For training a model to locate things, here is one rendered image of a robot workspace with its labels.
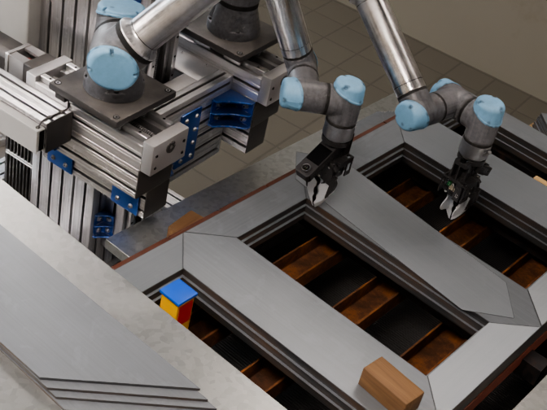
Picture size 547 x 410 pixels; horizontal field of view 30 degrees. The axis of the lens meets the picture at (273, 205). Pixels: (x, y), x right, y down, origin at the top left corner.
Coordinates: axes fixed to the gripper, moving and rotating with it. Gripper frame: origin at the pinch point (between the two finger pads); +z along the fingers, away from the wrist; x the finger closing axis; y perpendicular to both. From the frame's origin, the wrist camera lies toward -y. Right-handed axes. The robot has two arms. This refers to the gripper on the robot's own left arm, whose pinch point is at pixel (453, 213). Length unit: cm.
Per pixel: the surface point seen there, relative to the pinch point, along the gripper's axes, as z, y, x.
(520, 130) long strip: 1, -55, -11
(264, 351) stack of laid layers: 4, 73, -1
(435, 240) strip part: 0.8, 12.4, 2.9
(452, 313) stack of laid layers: 4.4, 27.7, 19.4
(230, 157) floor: 87, -70, -126
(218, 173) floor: 87, -57, -121
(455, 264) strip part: 0.8, 16.3, 11.4
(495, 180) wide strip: 0.8, -24.8, -1.5
